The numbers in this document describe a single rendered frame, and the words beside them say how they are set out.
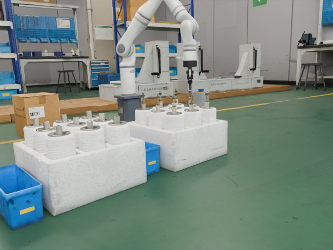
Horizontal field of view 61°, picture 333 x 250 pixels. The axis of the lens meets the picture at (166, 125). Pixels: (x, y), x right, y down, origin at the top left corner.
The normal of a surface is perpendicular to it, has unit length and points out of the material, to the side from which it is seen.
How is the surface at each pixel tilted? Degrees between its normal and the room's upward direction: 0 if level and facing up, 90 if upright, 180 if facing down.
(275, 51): 90
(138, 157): 90
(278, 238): 0
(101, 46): 90
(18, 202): 92
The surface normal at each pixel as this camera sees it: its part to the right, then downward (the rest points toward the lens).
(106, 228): -0.04, -0.98
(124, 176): 0.67, 0.13
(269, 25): -0.83, 0.14
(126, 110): -0.21, 0.19
